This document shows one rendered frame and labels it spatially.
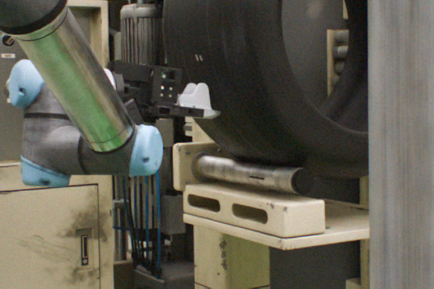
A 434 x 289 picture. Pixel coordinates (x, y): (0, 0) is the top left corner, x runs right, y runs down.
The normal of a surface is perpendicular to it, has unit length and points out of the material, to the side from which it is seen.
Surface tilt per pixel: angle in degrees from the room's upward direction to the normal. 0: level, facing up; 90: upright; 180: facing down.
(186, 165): 90
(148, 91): 83
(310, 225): 90
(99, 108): 124
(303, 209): 90
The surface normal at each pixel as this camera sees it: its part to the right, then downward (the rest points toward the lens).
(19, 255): 0.51, 0.04
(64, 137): -0.25, -0.56
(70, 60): 0.58, 0.55
